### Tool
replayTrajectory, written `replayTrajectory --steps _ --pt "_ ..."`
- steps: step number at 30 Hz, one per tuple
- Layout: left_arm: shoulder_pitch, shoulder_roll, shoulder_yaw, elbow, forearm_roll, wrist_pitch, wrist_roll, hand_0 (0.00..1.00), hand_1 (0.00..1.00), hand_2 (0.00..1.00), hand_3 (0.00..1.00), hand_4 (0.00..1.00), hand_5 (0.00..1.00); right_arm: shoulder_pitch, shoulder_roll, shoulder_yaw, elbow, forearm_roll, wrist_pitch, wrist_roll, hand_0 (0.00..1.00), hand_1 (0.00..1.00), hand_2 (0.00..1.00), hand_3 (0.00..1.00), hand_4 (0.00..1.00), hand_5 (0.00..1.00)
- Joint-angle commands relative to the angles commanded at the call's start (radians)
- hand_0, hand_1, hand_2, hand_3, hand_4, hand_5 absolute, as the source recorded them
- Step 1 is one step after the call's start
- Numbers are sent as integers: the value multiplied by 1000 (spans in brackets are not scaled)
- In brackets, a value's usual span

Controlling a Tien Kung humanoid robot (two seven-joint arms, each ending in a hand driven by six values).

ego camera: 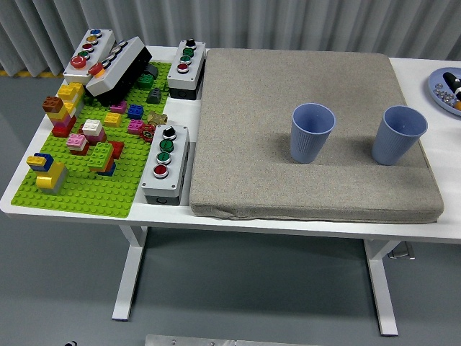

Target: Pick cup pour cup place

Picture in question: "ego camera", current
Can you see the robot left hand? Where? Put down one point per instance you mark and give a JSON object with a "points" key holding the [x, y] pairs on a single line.
{"points": [[71, 343]]}

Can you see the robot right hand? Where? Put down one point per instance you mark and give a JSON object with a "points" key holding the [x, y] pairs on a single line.
{"points": [[452, 82]]}

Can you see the blue ribbed plastic cup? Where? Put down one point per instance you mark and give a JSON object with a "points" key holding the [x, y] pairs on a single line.
{"points": [[309, 144], [390, 149]]}

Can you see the blue plate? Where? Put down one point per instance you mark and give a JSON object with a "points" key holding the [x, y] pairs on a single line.
{"points": [[437, 77]]}

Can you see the white table leg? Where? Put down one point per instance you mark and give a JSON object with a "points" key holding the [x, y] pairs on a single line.
{"points": [[383, 295], [129, 274]]}

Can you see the green studded building baseplate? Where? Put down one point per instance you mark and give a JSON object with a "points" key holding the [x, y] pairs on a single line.
{"points": [[90, 194]]}

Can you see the blue yellow grey block stack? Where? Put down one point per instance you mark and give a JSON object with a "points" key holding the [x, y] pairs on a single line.
{"points": [[48, 176]]}

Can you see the grey table controller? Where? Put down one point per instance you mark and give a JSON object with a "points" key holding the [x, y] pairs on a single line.
{"points": [[401, 253]]}

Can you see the green orange red block stack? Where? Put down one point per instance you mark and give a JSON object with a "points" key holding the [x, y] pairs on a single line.
{"points": [[101, 155]]}

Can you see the grey-brown cushion mat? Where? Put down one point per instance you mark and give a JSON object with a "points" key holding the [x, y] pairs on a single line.
{"points": [[288, 187]]}

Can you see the pink red block stack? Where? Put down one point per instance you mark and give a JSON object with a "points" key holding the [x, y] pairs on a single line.
{"points": [[76, 141]]}

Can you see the large white four-button box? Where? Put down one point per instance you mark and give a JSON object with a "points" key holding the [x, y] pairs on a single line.
{"points": [[176, 162]]}

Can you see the white pink block stack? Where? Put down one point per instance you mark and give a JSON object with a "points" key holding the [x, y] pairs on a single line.
{"points": [[93, 128]]}

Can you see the brown yellow red block tower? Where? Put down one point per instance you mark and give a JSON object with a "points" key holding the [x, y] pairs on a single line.
{"points": [[59, 119]]}

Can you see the magenta building block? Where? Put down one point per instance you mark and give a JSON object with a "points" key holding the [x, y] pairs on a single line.
{"points": [[119, 107], [135, 126]]}

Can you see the yellow building block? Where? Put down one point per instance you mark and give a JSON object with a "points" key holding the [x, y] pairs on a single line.
{"points": [[112, 119]]}

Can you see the blue building block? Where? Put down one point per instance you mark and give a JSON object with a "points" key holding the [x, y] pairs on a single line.
{"points": [[135, 111]]}

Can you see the grey pleated curtain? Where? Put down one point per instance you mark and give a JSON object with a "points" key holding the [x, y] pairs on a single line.
{"points": [[216, 21]]}

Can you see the yellow white block stack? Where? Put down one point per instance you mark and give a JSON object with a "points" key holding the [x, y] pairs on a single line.
{"points": [[70, 92]]}

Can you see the small white four-button box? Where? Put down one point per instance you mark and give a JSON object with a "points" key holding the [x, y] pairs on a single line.
{"points": [[194, 68]]}

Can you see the grey sloped building block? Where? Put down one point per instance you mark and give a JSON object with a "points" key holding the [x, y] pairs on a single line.
{"points": [[155, 96]]}

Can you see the white five-button control box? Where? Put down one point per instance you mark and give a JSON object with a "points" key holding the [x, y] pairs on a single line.
{"points": [[80, 72]]}

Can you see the dark green building block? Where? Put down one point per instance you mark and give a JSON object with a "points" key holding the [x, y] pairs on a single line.
{"points": [[146, 81]]}

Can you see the yellow black floor tape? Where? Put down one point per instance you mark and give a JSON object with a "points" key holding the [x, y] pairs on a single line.
{"points": [[32, 74]]}

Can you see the tilted white black button box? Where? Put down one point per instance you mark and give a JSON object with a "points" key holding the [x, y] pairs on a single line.
{"points": [[119, 65]]}

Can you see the dark grey building block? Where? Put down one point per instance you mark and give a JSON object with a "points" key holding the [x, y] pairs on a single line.
{"points": [[152, 70]]}

